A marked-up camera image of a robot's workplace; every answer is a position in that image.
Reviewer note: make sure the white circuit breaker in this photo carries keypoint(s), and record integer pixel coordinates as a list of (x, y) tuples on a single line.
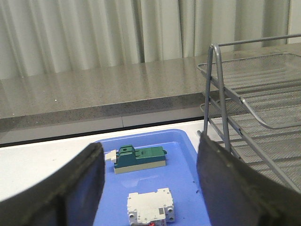
[(151, 209)]

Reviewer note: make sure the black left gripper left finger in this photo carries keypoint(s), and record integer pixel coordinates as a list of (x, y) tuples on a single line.
[(69, 197)]

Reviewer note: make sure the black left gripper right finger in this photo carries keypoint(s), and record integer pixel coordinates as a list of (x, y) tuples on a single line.
[(237, 195)]

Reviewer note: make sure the silver mesh top tray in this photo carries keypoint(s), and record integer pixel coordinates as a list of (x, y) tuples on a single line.
[(266, 88)]

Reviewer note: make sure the grey metal rack frame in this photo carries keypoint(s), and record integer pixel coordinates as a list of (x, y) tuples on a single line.
[(212, 94)]

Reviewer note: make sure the white pleated curtain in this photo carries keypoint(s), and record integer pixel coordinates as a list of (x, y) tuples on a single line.
[(53, 36)]

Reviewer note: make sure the blue plastic tray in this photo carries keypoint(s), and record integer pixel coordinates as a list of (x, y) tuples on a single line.
[(179, 175)]

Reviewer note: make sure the silver mesh tray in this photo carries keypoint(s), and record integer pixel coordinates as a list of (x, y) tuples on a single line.
[(266, 88), (258, 131), (277, 164)]

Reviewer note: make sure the silver mesh bottom tray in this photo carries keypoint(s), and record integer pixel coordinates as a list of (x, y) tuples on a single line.
[(277, 164)]

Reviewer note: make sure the green knife switch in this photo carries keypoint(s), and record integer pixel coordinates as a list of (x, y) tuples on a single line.
[(128, 158)]

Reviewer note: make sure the grey stone counter ledge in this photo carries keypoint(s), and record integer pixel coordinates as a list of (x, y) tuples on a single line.
[(49, 106)]

